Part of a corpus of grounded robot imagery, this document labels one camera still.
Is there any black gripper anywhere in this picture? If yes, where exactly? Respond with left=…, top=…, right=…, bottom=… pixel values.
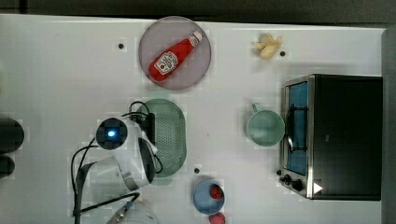
left=135, top=113, right=155, bottom=144

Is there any mint green oval strainer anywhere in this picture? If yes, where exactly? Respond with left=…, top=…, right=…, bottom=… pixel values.
left=137, top=91, right=187, bottom=186

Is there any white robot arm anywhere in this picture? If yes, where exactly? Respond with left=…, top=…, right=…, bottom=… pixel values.
left=71, top=116, right=157, bottom=224

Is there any red ketchup bottle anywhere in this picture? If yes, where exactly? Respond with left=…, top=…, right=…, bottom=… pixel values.
left=148, top=31, right=203, bottom=82

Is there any grey round plate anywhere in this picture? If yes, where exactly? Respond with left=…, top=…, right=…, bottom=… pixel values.
left=138, top=16, right=211, bottom=91

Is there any blue bowl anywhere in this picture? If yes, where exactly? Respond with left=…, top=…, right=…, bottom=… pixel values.
left=191, top=179, right=226, bottom=216

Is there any red toy in bowl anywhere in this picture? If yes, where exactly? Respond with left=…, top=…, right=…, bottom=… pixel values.
left=209, top=186, right=223, bottom=200

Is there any red toy strawberry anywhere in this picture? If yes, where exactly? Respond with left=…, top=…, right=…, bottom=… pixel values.
left=209, top=213, right=226, bottom=224

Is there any mint green mug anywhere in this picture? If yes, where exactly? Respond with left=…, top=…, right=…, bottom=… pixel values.
left=245, top=104, right=285, bottom=147

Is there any peeled toy banana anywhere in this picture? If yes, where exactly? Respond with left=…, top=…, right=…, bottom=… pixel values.
left=253, top=33, right=283, bottom=60

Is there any small black cup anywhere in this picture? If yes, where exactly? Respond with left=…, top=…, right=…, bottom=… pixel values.
left=0, top=155, right=15, bottom=178

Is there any black toaster oven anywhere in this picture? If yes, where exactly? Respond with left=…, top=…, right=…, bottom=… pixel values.
left=276, top=74, right=383, bottom=201

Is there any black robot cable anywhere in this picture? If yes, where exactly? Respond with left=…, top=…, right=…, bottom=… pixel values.
left=70, top=101, right=164, bottom=224

